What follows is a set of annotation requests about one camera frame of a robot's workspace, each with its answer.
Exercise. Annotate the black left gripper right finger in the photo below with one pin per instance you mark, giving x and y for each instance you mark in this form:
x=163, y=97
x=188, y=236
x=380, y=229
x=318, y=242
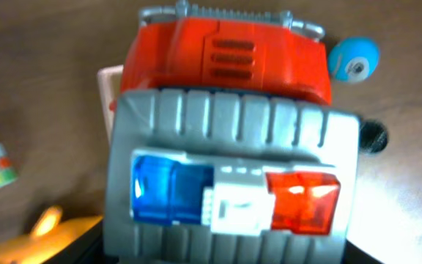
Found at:
x=353, y=255

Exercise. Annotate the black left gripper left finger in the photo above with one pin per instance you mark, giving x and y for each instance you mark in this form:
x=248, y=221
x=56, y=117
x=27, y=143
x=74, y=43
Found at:
x=88, y=249

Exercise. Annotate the red grey toy truck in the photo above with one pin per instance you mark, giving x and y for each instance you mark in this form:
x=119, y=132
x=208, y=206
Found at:
x=225, y=147

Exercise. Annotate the yellow plastic toy animal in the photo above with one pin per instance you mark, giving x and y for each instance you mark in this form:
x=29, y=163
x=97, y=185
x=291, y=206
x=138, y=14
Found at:
x=48, y=237

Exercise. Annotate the black round clock disc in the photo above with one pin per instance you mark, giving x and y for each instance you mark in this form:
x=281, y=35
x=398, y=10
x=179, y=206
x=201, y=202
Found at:
x=373, y=137

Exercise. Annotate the beige cardboard box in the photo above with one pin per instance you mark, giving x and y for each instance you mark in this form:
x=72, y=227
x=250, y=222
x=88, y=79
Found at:
x=109, y=82

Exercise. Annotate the blue penguin ball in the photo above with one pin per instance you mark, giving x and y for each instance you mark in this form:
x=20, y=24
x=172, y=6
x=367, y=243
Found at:
x=353, y=60

